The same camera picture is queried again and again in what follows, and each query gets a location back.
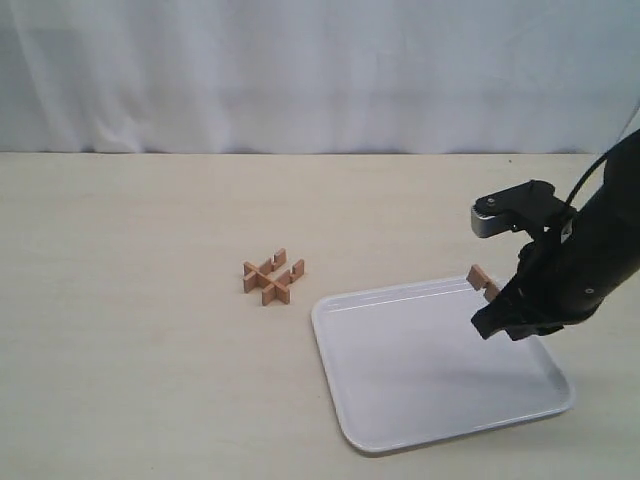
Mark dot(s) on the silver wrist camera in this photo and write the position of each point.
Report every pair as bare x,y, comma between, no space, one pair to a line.
531,207

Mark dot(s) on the white backdrop curtain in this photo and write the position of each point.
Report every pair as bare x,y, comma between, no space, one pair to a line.
318,76

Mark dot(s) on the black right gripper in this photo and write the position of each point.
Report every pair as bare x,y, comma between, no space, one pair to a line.
560,287

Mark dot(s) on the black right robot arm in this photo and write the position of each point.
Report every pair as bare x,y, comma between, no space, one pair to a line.
614,206

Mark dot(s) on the white plastic tray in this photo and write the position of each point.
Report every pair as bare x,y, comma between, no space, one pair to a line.
405,367

